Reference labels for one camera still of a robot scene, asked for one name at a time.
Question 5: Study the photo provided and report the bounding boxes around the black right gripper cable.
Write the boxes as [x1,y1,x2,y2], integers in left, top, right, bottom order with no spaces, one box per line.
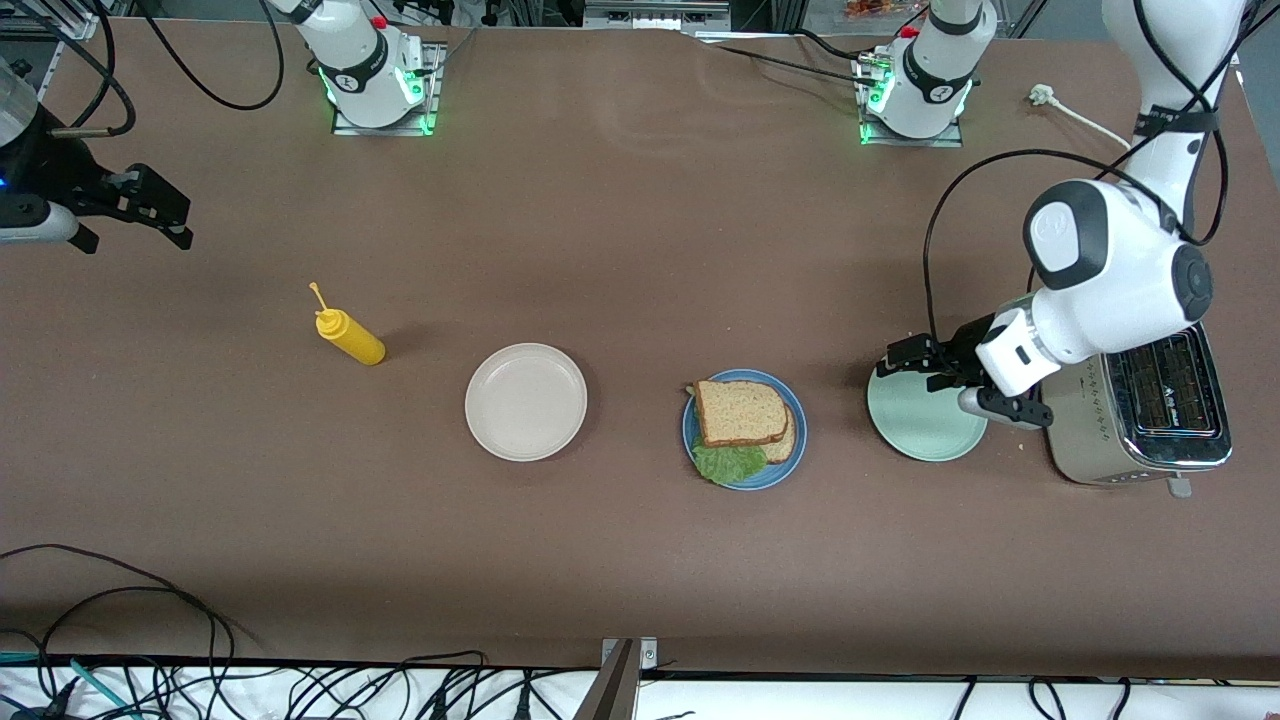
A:
[50,0,136,139]

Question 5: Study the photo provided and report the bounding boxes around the green plate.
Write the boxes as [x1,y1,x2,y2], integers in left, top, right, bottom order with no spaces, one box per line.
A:
[866,344,991,463]

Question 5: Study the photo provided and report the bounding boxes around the teal cable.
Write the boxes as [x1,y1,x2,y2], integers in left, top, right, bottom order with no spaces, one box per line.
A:
[0,650,136,716]

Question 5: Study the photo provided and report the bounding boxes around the blue plate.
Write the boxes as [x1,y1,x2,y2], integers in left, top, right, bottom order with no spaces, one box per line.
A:
[682,369,808,492]

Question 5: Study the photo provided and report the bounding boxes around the beige chrome toaster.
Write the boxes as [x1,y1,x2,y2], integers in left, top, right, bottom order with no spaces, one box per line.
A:
[1040,322,1235,499]

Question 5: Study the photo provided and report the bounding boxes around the long black table cable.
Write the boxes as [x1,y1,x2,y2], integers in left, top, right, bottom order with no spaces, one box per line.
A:
[40,585,221,701]
[0,543,239,720]

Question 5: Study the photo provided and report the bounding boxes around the green lettuce leaf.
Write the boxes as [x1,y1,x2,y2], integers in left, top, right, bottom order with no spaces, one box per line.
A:
[686,383,770,488]

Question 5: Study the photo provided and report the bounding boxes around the brown bread slice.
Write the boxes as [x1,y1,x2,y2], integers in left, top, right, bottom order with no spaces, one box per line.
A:
[694,379,790,449]
[762,403,800,465]

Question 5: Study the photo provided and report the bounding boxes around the black cable behind arm base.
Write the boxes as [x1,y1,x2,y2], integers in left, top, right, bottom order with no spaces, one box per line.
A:
[690,28,901,89]

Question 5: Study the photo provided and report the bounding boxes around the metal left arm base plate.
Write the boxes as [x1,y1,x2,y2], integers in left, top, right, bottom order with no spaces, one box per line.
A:
[853,55,967,149]

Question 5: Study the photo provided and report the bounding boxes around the beige plate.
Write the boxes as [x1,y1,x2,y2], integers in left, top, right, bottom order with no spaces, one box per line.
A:
[464,342,589,463]

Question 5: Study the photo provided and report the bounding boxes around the white toaster power cord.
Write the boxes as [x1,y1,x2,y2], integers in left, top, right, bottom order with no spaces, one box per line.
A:
[1029,84,1136,151]

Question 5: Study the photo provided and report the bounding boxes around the grey metal box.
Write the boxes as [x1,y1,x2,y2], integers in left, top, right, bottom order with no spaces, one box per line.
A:
[583,0,733,31]

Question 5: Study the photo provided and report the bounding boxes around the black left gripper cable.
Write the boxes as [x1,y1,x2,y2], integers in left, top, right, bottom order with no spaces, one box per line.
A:
[922,0,1280,346]

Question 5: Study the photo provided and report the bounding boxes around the tangle of black cables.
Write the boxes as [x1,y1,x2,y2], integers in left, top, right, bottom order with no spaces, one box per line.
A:
[0,650,601,720]

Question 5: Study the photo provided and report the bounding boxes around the yellow mustard squeeze bottle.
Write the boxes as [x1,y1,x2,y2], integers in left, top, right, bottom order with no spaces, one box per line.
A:
[308,281,387,367]

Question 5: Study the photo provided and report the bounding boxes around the metal table edge bracket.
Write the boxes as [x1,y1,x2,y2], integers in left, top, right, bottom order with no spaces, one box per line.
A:
[572,637,659,720]

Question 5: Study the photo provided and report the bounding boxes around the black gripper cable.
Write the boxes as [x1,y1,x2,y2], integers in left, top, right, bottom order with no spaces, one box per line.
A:
[922,0,1280,346]
[50,0,136,139]

